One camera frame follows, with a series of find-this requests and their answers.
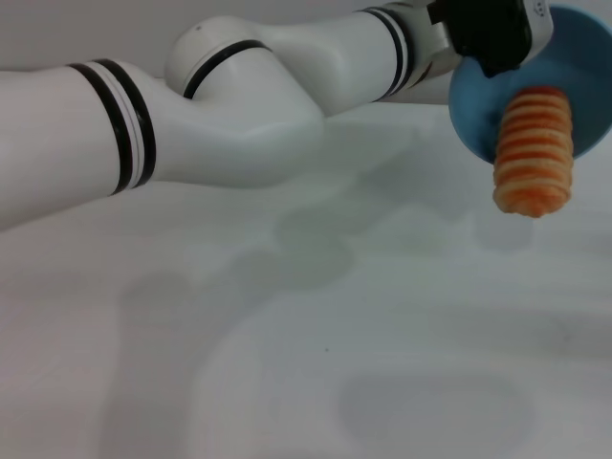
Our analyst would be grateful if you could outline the blue bowl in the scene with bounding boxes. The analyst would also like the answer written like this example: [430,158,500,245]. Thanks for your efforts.
[448,4,612,164]

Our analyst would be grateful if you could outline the orange ridged bread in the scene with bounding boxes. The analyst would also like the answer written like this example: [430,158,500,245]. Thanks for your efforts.
[492,87,574,220]

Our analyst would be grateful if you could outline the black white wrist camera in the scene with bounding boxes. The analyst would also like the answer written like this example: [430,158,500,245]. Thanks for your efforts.
[427,0,554,78]

